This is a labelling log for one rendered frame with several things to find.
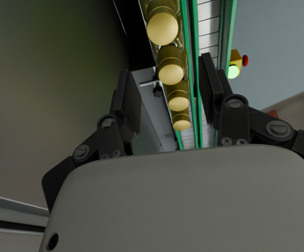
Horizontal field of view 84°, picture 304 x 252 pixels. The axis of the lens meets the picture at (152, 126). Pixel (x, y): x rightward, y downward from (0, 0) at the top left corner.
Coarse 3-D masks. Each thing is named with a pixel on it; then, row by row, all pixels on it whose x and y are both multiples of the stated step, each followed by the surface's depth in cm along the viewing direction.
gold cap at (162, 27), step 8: (152, 0) 19; (160, 0) 18; (168, 0) 19; (152, 8) 18; (160, 8) 17; (168, 8) 17; (152, 16) 17; (160, 16) 17; (168, 16) 17; (176, 16) 18; (152, 24) 17; (160, 24) 17; (168, 24) 17; (176, 24) 17; (152, 32) 18; (160, 32) 18; (168, 32) 18; (176, 32) 18; (152, 40) 19; (160, 40) 19; (168, 40) 19
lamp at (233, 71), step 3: (231, 66) 58; (234, 66) 58; (231, 69) 58; (234, 69) 58; (237, 69) 58; (228, 72) 59; (231, 72) 58; (234, 72) 58; (237, 72) 58; (228, 75) 59; (231, 75) 59; (234, 75) 59
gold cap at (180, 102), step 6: (174, 84) 27; (180, 84) 27; (168, 90) 27; (174, 90) 26; (180, 90) 26; (186, 90) 27; (168, 96) 27; (174, 96) 26; (180, 96) 25; (186, 96) 26; (168, 102) 26; (174, 102) 26; (180, 102) 26; (186, 102) 26; (174, 108) 27; (180, 108) 27
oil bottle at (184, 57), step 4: (184, 52) 30; (184, 56) 29; (184, 60) 29; (184, 64) 30; (184, 68) 30; (188, 68) 32; (184, 72) 30; (188, 72) 32; (184, 76) 31; (188, 76) 32; (184, 80) 32
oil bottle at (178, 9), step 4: (140, 0) 22; (144, 0) 22; (148, 0) 21; (172, 0) 22; (176, 0) 22; (180, 0) 23; (140, 4) 23; (144, 4) 22; (176, 4) 22; (180, 4) 23; (144, 8) 22; (176, 8) 22; (180, 8) 23; (144, 12) 23; (176, 12) 23; (180, 12) 24; (144, 16) 24
